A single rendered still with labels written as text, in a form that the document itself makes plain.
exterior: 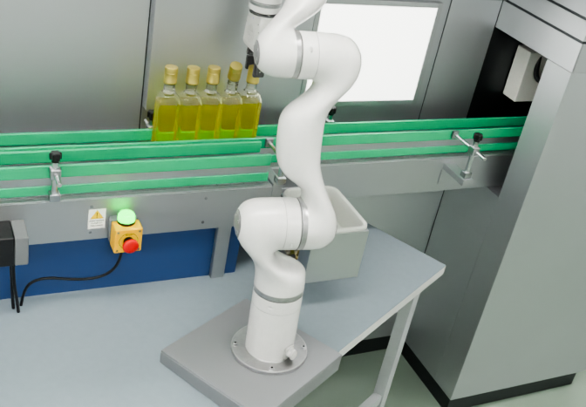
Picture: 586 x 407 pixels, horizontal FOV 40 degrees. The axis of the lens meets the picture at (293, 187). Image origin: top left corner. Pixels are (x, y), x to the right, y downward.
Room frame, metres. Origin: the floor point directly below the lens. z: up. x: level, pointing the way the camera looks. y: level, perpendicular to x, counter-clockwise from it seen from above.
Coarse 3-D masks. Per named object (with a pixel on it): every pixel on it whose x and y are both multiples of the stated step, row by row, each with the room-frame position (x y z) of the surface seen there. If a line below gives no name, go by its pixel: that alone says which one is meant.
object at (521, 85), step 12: (528, 48) 2.64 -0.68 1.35; (516, 60) 2.64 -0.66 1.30; (528, 60) 2.60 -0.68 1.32; (516, 72) 2.63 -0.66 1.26; (528, 72) 2.61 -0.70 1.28; (540, 72) 2.63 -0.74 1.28; (516, 84) 2.61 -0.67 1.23; (528, 84) 2.62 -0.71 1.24; (516, 96) 2.60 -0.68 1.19; (528, 96) 2.63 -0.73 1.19
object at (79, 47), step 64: (0, 0) 1.84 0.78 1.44; (64, 0) 1.92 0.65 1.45; (128, 0) 2.00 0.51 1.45; (448, 0) 2.50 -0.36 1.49; (0, 64) 1.84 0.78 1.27; (64, 64) 1.92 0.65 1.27; (128, 64) 2.01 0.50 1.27; (448, 64) 2.53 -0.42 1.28; (0, 128) 1.84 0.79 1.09; (64, 128) 1.92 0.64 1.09; (128, 128) 2.01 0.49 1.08
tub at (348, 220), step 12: (288, 192) 1.96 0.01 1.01; (300, 192) 1.99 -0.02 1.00; (336, 192) 2.02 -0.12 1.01; (336, 204) 2.00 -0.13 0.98; (348, 204) 1.96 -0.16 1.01; (336, 216) 1.98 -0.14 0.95; (348, 216) 1.94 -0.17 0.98; (360, 216) 1.91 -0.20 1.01; (348, 228) 1.83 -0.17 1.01; (360, 228) 1.85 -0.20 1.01
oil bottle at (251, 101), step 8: (248, 96) 2.00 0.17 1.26; (256, 96) 2.01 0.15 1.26; (248, 104) 2.00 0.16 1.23; (256, 104) 2.01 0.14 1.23; (248, 112) 2.00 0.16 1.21; (256, 112) 2.01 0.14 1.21; (240, 120) 1.99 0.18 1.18; (248, 120) 2.00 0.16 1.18; (256, 120) 2.01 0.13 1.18; (240, 128) 1.99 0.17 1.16; (248, 128) 2.00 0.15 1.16; (256, 128) 2.01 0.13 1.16; (240, 136) 1.99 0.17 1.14; (248, 136) 2.00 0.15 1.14
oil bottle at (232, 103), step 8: (224, 96) 1.97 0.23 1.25; (232, 96) 1.97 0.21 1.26; (240, 96) 1.99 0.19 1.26; (224, 104) 1.96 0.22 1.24; (232, 104) 1.97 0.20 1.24; (240, 104) 1.98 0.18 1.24; (224, 112) 1.96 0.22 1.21; (232, 112) 1.97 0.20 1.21; (240, 112) 1.98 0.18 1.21; (224, 120) 1.96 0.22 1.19; (232, 120) 1.97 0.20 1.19; (224, 128) 1.96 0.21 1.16; (232, 128) 1.97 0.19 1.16; (224, 136) 1.96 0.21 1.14; (232, 136) 1.98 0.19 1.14
